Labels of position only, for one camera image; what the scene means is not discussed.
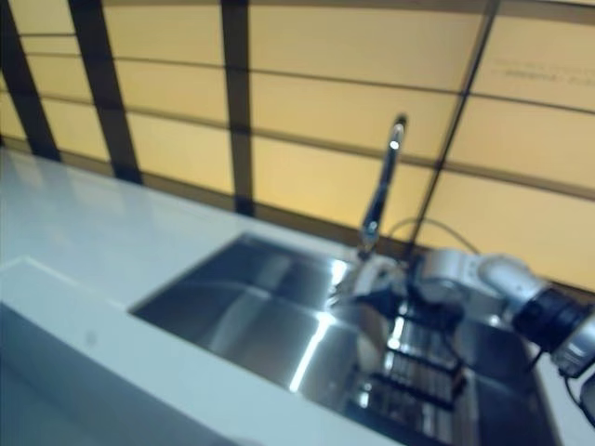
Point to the cream ceramic plate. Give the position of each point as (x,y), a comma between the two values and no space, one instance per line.
(372,339)

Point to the chrome kitchen faucet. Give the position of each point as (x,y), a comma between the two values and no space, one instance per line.
(383,181)

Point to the grey kitchen cabinet front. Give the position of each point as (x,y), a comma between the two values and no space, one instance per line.
(46,409)

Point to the stainless steel sink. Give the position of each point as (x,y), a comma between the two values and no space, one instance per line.
(251,306)

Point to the black sink dish rack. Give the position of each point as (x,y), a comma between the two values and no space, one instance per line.
(423,367)

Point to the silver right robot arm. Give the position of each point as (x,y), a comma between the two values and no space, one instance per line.
(506,283)

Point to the right robot hand dark palm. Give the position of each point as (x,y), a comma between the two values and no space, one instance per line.
(379,279)

